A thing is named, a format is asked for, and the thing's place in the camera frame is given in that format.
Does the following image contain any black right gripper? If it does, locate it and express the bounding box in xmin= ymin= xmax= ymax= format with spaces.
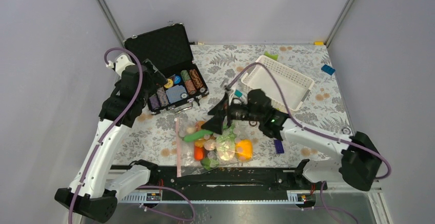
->
xmin=201 ymin=91 xmax=263 ymax=134

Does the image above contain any white plastic basket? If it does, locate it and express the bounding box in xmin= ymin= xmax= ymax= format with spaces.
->
xmin=240 ymin=55 xmax=314 ymax=112

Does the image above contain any yellow bell pepper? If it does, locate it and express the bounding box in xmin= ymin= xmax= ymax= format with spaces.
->
xmin=235 ymin=139 xmax=253 ymax=161

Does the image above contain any green lettuce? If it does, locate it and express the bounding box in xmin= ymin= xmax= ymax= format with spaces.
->
xmin=215 ymin=128 xmax=236 ymax=161

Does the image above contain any green cucumber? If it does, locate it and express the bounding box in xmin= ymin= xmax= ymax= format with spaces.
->
xmin=183 ymin=130 xmax=213 ymax=142

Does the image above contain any clear zip top bag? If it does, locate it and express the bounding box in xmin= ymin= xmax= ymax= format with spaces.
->
xmin=174 ymin=118 xmax=254 ymax=177

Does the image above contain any orange carrot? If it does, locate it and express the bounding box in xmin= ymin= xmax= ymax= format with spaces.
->
xmin=193 ymin=146 xmax=206 ymax=161

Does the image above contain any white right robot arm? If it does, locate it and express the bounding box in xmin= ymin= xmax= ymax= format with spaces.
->
xmin=202 ymin=89 xmax=383 ymax=191

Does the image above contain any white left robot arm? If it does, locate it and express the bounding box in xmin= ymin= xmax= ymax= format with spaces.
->
xmin=55 ymin=51 xmax=167 ymax=223

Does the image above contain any purple toy brick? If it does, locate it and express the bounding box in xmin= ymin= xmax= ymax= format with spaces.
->
xmin=273 ymin=139 xmax=285 ymax=154

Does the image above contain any black poker chip case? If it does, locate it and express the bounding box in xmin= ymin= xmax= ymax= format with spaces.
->
xmin=124 ymin=23 xmax=209 ymax=114

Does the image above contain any teal toy block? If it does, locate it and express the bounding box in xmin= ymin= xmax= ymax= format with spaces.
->
xmin=234 ymin=90 xmax=243 ymax=98

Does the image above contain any floral table mat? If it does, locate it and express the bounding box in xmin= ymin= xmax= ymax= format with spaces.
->
xmin=113 ymin=45 xmax=352 ymax=166

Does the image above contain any green plastic piece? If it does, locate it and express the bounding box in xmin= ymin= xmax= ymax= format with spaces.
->
xmin=264 ymin=51 xmax=279 ymax=60

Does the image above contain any blue toy brick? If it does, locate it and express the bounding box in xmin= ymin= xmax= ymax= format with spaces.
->
xmin=321 ymin=65 xmax=335 ymax=76

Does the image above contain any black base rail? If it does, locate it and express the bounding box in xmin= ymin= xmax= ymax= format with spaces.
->
xmin=93 ymin=161 xmax=329 ymax=203

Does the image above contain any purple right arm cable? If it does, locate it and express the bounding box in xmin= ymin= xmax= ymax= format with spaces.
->
xmin=226 ymin=62 xmax=392 ymax=224

